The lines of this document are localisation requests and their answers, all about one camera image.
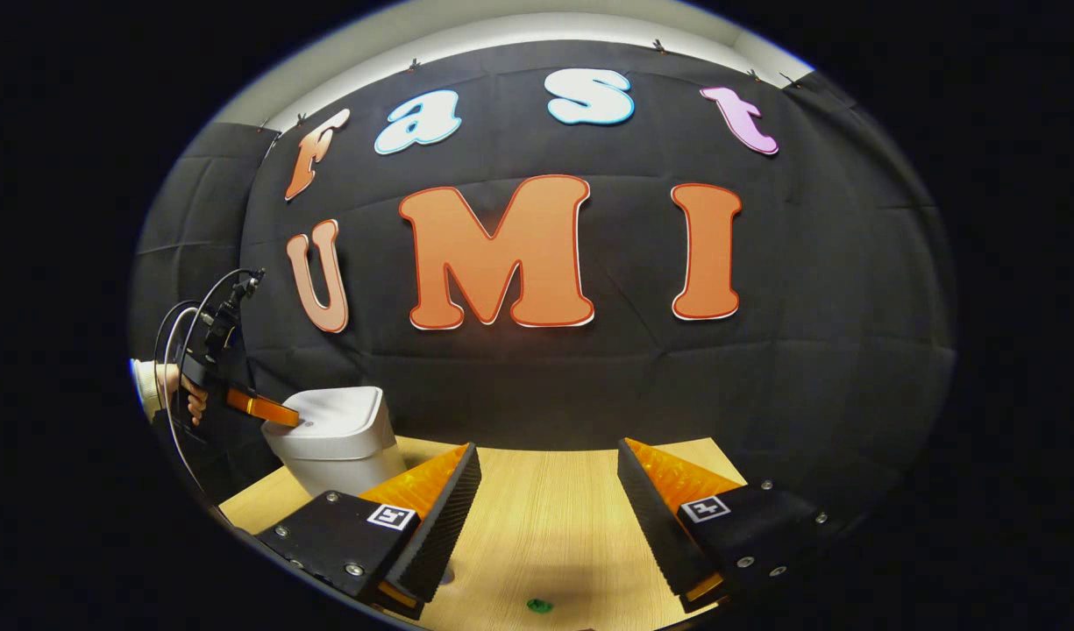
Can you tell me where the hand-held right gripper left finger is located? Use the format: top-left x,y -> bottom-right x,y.
254,443 -> 483,621

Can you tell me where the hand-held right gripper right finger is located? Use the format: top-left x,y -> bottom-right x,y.
617,438 -> 849,614

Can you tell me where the white desktop garbage bin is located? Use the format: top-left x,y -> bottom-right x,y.
261,386 -> 408,499

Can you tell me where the wooden desktop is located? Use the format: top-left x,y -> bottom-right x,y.
219,436 -> 748,631

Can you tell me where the black backdrop cloth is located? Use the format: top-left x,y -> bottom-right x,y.
238,39 -> 958,518
129,123 -> 279,500

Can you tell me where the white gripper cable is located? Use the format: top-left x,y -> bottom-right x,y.
163,305 -> 209,496

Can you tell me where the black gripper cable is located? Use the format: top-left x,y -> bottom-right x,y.
153,267 -> 266,422

